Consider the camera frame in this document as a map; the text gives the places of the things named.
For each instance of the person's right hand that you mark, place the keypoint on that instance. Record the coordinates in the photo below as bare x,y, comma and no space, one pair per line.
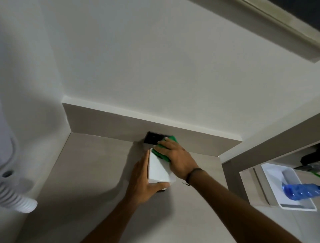
180,160

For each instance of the person's left hand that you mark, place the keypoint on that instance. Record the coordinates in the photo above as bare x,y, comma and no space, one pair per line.
137,184

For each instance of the person's right thumb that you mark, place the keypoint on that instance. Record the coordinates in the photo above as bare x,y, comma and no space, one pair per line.
161,152

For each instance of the person's left thumb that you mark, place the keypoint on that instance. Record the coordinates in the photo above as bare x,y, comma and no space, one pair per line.
161,187

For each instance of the green cleaning cloth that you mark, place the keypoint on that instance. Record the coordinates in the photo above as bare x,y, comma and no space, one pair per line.
160,156

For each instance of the white box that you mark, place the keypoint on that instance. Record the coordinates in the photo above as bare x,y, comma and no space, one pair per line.
160,170

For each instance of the person's left forearm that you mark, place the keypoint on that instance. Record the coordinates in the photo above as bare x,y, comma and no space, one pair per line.
117,220

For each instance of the person's right forearm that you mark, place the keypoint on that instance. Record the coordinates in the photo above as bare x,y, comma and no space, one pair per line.
240,210

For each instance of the black wristband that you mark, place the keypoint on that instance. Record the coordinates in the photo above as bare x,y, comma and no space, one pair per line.
190,174

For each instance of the beige wooden shelf unit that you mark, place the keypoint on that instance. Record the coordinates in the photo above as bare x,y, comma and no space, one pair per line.
250,160

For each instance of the white plastic tray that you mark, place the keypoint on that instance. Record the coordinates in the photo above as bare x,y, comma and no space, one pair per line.
282,175

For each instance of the blue plastic bottle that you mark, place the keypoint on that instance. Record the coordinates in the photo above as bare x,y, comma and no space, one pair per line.
302,191

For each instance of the black device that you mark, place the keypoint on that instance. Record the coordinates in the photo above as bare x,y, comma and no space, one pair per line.
310,159

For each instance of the black wall socket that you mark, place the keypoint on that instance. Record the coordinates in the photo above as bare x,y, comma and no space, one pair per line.
151,138

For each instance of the white wall hair dryer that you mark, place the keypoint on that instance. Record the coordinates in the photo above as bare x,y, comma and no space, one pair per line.
7,155

